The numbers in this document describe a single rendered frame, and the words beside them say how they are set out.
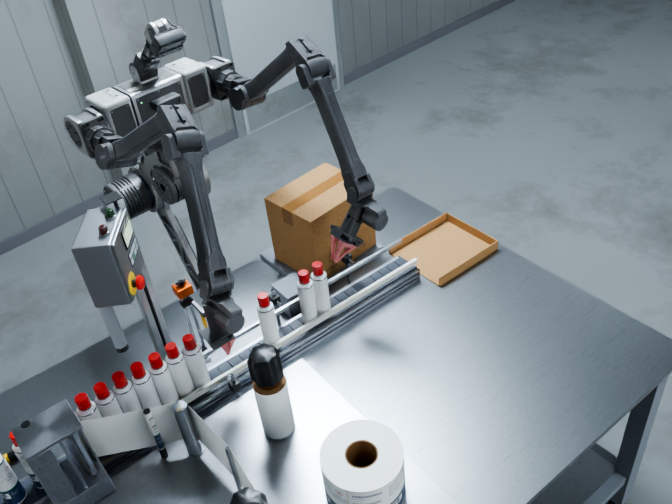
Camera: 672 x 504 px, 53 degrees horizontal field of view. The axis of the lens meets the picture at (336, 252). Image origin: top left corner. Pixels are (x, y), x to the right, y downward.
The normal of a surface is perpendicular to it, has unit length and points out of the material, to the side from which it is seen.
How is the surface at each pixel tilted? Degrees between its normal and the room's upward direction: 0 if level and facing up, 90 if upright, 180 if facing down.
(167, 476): 0
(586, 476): 0
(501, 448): 0
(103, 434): 90
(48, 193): 90
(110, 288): 90
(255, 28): 90
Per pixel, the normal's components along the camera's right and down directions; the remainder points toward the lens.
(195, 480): -0.09, -0.79
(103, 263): 0.06, 0.61
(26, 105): 0.69, 0.39
